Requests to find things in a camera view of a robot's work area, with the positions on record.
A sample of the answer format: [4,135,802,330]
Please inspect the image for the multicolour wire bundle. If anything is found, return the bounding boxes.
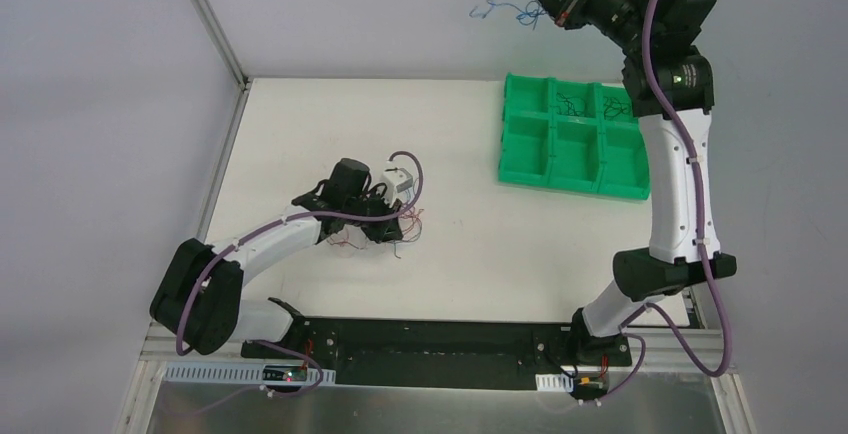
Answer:
[327,202,429,261]

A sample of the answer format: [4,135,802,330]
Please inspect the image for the dark brown wire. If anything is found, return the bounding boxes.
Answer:
[601,94,632,122]

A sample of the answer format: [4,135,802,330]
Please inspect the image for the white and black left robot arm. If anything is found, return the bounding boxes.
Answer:
[149,153,422,359]

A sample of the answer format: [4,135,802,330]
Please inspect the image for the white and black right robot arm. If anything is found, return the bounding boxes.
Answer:
[535,0,737,364]

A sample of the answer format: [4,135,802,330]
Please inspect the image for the green plastic compartment bin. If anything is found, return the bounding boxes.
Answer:
[498,73,651,201]

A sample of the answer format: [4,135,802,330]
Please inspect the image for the small left controller board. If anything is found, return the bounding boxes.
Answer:
[262,364,308,384]

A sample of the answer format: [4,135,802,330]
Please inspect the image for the small controller board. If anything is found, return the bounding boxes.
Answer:
[573,377,608,396]
[262,364,308,384]

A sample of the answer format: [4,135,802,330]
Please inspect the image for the small right controller board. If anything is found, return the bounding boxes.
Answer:
[573,377,608,396]

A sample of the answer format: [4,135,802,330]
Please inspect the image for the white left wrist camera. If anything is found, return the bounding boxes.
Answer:
[380,166,414,206]

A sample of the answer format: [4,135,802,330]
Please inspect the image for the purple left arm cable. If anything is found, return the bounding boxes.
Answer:
[175,150,425,400]

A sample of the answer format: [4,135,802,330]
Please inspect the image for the black robot base mount plate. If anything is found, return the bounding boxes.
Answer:
[241,317,632,391]

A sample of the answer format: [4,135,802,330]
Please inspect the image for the white slotted cable duct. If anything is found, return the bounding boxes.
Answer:
[163,362,336,387]

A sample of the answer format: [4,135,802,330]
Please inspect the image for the aluminium frame rail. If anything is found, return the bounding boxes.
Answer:
[117,325,755,433]

